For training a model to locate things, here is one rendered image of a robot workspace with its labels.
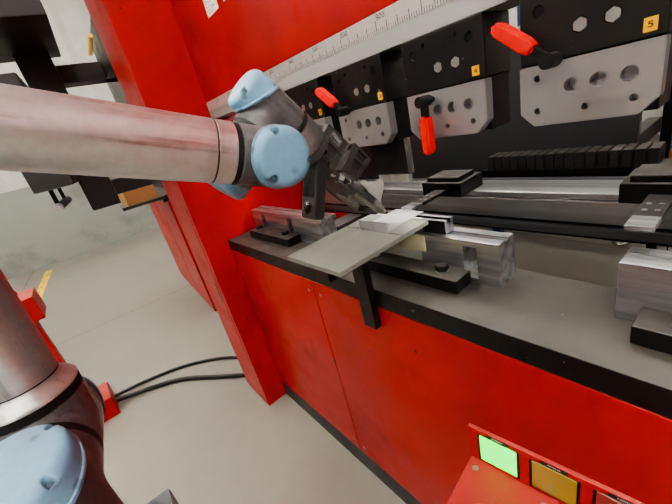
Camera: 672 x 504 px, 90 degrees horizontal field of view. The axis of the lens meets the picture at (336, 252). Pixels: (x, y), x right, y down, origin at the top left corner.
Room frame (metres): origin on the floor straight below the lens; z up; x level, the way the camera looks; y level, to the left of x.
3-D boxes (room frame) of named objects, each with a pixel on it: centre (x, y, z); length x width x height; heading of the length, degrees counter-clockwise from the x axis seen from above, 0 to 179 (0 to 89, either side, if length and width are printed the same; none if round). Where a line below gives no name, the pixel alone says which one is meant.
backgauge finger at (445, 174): (0.87, -0.30, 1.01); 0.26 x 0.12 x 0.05; 125
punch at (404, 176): (0.78, -0.18, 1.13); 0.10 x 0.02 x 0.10; 35
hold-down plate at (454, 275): (0.71, -0.15, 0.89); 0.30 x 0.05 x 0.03; 35
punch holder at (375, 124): (0.80, -0.16, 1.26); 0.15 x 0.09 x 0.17; 35
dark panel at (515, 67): (1.26, -0.46, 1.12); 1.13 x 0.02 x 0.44; 35
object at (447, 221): (0.75, -0.19, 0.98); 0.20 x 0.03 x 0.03; 35
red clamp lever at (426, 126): (0.61, -0.21, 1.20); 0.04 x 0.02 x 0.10; 125
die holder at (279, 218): (1.23, 0.14, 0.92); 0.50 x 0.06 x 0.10; 35
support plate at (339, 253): (0.69, -0.05, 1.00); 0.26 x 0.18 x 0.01; 125
